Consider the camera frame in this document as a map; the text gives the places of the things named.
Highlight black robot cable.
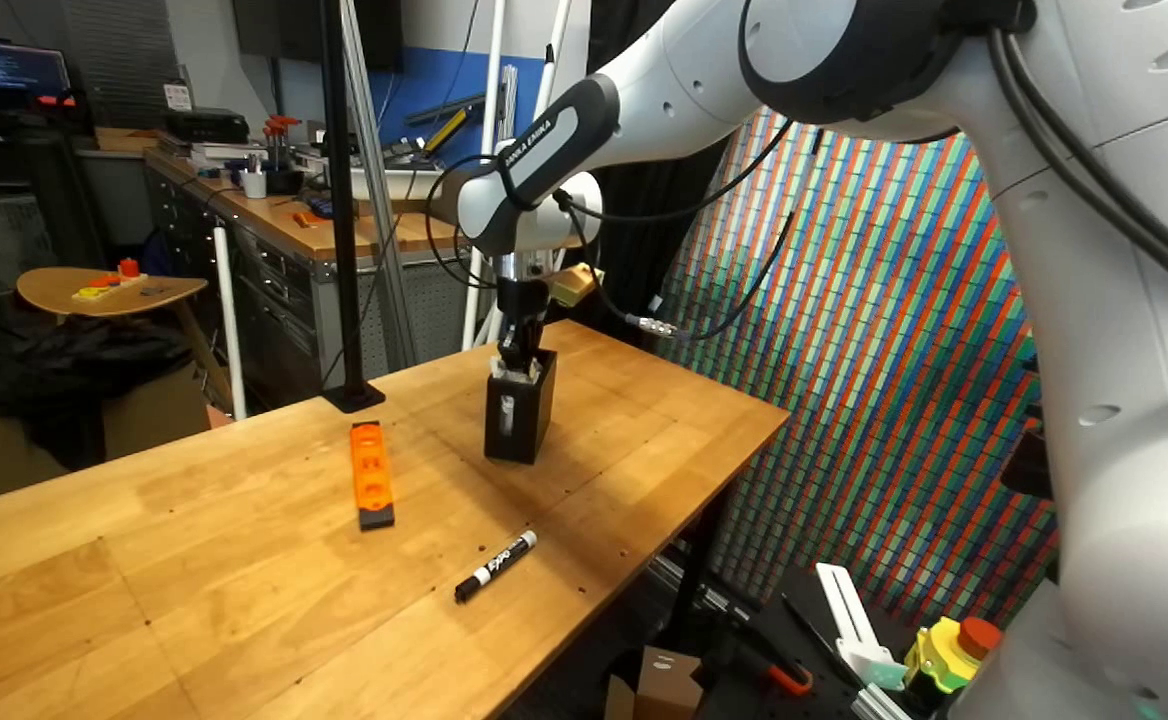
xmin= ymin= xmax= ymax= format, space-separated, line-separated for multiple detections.
xmin=421 ymin=118 xmax=805 ymax=346

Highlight colourful patterned screen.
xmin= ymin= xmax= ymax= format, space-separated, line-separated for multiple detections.
xmin=648 ymin=103 xmax=1067 ymax=633

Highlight grey metal pole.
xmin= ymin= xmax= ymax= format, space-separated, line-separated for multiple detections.
xmin=337 ymin=0 xmax=421 ymax=374

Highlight yellow emergency stop button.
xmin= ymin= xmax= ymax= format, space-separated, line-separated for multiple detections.
xmin=901 ymin=613 xmax=1007 ymax=700

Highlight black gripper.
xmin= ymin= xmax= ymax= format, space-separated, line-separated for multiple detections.
xmin=493 ymin=254 xmax=563 ymax=378

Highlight black curtain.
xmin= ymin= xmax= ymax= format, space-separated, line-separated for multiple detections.
xmin=544 ymin=0 xmax=736 ymax=352

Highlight black perforated box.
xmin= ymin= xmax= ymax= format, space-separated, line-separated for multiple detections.
xmin=479 ymin=347 xmax=563 ymax=469

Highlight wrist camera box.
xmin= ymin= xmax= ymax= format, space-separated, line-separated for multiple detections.
xmin=544 ymin=259 xmax=607 ymax=318

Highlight white bottle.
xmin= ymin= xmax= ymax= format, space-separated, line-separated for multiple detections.
xmin=234 ymin=154 xmax=270 ymax=204

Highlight computer monitor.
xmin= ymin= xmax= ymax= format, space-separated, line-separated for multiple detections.
xmin=0 ymin=31 xmax=74 ymax=95

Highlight long white pole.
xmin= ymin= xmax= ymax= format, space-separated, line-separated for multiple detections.
xmin=459 ymin=0 xmax=515 ymax=352

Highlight cardboard box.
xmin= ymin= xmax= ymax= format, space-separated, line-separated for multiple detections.
xmin=601 ymin=645 xmax=706 ymax=720

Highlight black marker pen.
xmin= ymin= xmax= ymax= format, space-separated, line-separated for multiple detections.
xmin=453 ymin=526 xmax=544 ymax=607

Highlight black pole stand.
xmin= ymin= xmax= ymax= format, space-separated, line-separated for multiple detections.
xmin=321 ymin=0 xmax=387 ymax=418

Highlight round wooden stool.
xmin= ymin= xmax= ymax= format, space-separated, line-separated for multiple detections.
xmin=11 ymin=259 xmax=212 ymax=326

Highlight white aluminium rail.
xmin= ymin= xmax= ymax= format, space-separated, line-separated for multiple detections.
xmin=813 ymin=561 xmax=917 ymax=720

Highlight short white pole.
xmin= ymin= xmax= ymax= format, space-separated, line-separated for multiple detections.
xmin=208 ymin=226 xmax=251 ymax=425

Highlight orange handled clamp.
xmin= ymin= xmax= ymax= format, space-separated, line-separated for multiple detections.
xmin=739 ymin=621 xmax=821 ymax=704

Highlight orange torpedo level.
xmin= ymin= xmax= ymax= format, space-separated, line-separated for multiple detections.
xmin=348 ymin=418 xmax=398 ymax=537

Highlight wooden top workbench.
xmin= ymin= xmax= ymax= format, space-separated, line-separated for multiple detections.
xmin=141 ymin=142 xmax=475 ymax=405

